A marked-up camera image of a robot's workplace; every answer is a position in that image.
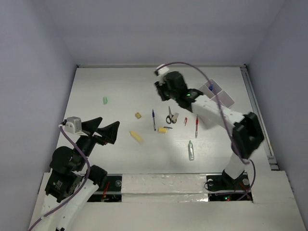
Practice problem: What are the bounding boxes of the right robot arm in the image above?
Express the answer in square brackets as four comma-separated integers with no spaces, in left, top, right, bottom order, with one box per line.
[154,69,264,189]

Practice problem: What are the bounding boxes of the tan eraser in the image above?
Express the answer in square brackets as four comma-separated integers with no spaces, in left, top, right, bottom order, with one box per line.
[135,113,141,119]

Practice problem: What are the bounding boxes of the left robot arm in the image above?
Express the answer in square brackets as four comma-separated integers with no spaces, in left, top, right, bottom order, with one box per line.
[29,116,122,231]

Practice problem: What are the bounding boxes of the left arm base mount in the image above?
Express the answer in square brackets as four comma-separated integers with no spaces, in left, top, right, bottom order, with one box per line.
[88,174,122,203]

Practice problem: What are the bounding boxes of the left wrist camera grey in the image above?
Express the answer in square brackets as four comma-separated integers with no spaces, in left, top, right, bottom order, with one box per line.
[59,116,82,134]

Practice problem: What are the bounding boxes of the yellow binder clip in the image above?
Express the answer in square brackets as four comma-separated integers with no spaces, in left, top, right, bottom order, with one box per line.
[157,127,172,134]

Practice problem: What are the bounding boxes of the red pen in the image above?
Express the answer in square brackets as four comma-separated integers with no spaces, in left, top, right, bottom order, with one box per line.
[195,116,199,139]

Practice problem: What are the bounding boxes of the silver taped rail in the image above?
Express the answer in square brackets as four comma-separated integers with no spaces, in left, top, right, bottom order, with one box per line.
[121,174,208,203]

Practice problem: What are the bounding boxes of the green eraser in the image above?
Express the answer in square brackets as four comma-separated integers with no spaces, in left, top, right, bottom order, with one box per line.
[103,97,108,105]

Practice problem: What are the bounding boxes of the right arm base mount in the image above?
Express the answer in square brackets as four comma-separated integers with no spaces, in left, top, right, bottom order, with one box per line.
[204,172,253,202]

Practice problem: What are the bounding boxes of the yellow white glue stick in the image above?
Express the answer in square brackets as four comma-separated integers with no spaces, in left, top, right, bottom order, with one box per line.
[129,131,143,143]

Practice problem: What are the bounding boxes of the grey white eraser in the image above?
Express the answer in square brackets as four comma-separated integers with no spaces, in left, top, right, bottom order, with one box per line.
[171,113,179,123]

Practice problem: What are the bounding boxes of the white divided organizer tray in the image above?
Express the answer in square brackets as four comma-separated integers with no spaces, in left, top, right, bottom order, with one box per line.
[199,79,235,108]

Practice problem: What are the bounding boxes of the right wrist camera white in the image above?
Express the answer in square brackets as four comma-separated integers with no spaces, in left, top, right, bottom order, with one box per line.
[154,64,169,77]

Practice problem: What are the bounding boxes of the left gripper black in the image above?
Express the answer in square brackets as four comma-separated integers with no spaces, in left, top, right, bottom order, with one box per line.
[75,115,120,169]

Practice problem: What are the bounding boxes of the clear green tube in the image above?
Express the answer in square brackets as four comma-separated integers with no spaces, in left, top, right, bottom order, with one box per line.
[188,141,194,161]

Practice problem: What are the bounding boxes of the black handled scissors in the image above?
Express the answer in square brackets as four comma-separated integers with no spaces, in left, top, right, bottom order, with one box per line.
[166,107,173,124]

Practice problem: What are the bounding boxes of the blue pen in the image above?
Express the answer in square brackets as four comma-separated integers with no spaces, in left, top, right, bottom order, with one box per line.
[152,109,156,131]

